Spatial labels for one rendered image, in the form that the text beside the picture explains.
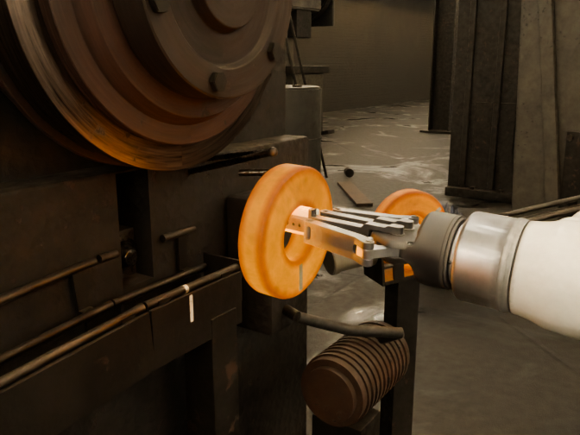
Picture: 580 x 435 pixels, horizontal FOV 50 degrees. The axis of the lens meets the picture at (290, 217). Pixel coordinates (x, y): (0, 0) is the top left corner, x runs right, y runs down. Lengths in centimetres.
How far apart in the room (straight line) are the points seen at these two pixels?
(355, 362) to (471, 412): 98
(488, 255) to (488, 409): 149
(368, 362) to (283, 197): 51
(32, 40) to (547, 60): 293
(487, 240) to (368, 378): 55
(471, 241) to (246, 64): 37
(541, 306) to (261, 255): 28
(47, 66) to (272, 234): 29
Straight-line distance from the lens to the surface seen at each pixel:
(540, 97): 343
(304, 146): 126
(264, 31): 84
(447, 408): 202
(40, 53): 70
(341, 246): 63
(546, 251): 57
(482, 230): 59
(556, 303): 57
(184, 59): 71
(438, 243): 60
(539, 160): 345
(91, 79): 71
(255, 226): 65
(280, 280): 70
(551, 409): 211
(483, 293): 59
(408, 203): 118
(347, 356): 109
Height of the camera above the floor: 102
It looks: 14 degrees down
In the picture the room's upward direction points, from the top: straight up
